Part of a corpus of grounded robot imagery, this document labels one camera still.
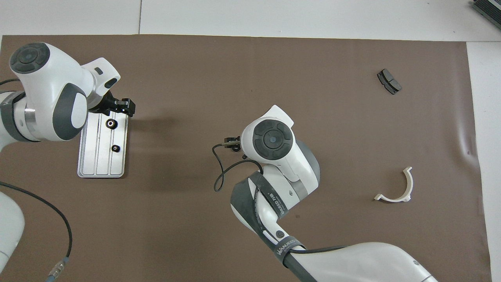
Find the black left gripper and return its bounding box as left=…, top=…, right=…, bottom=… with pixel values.
left=92, top=91, right=136, bottom=118

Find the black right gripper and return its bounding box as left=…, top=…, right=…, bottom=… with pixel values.
left=223, top=136, right=242, bottom=152

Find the silver metal tray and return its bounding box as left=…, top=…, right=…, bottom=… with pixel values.
left=77, top=110, right=130, bottom=179

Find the brown table mat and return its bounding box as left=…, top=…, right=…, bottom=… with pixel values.
left=0, top=34, right=493, bottom=282

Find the dark grey brake pad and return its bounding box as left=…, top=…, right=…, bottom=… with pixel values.
left=377, top=68, right=403, bottom=95

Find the dark grey ribbed device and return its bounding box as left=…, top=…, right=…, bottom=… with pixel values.
left=471, top=0, right=501, bottom=31

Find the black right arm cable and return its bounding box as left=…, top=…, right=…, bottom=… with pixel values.
left=212, top=143, right=349, bottom=255

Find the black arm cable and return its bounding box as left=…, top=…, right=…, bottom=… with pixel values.
left=212, top=143, right=349, bottom=255
left=0, top=181, right=74, bottom=282

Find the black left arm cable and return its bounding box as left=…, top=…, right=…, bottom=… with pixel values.
left=0, top=181, right=74, bottom=282

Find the white curved plastic bracket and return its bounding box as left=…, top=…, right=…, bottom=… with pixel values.
left=374, top=166, right=414, bottom=203

